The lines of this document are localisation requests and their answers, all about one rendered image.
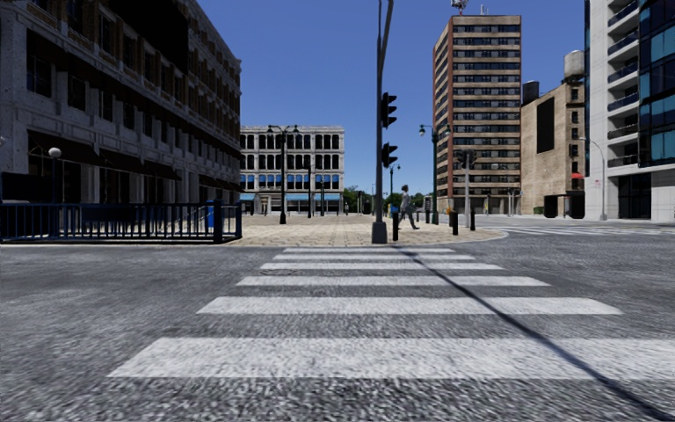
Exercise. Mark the person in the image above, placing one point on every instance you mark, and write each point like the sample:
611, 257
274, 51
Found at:
406, 207

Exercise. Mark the white glass tower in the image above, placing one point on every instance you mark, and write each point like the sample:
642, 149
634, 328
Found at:
627, 105

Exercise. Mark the brown banded tower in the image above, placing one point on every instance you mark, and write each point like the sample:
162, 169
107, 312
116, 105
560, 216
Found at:
485, 105

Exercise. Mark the grey street lamp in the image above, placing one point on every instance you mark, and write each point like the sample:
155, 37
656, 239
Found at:
434, 174
282, 174
391, 182
603, 179

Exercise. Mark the dark stairway railing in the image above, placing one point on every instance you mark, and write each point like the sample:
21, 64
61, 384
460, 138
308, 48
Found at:
121, 221

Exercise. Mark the tan brick building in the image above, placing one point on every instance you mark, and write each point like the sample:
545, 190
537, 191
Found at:
553, 147

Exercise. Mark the white stone building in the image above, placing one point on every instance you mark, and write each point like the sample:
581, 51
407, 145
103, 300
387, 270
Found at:
316, 158

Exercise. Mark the grey stone building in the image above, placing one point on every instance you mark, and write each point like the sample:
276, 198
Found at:
105, 105

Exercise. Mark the trees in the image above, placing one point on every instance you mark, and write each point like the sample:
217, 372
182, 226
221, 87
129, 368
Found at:
356, 199

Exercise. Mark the grey pole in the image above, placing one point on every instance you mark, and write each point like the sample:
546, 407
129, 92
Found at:
309, 192

